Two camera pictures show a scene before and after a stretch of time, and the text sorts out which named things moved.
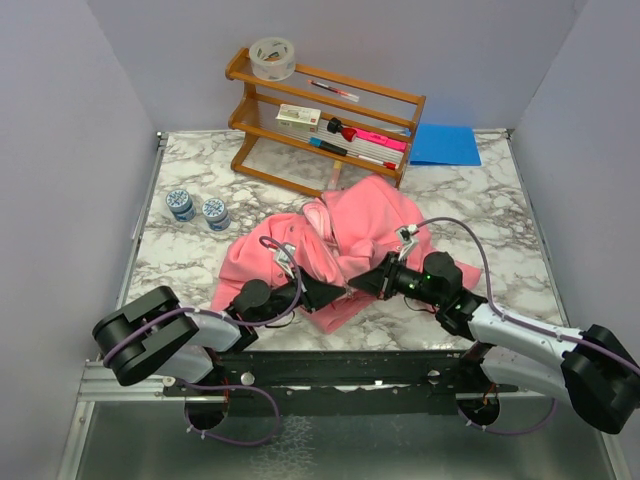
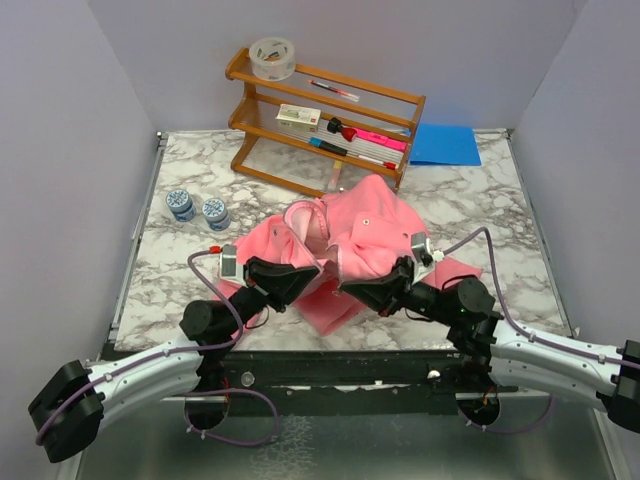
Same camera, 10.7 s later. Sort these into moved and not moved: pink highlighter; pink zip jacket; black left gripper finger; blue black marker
Moved: black left gripper finger
Not moved: pink highlighter; pink zip jacket; blue black marker
